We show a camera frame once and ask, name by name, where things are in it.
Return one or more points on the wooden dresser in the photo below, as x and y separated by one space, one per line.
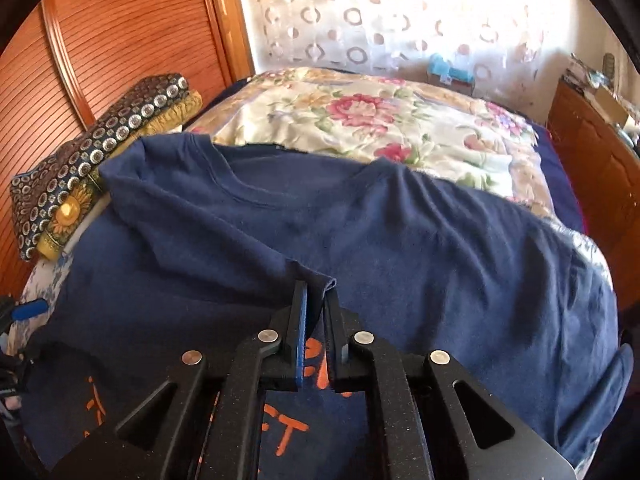
590 160

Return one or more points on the pink floral quilt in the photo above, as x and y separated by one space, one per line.
350 110

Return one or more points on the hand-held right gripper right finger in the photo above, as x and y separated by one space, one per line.
345 355

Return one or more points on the cardboard box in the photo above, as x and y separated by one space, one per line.
611 105

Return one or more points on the turquoise box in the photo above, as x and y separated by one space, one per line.
445 69

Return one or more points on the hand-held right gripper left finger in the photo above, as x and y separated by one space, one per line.
298 340

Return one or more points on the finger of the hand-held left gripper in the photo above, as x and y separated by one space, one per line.
30 309
12 370

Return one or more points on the wooden louvred wardrobe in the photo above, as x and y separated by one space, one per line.
125 25

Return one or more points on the red blanket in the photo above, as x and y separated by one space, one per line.
580 217

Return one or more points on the clutter of small items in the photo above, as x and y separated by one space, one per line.
580 72

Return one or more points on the white circle-patterned curtain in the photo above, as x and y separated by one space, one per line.
375 10

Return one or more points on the navy blue t-shirt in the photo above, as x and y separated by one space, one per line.
400 240

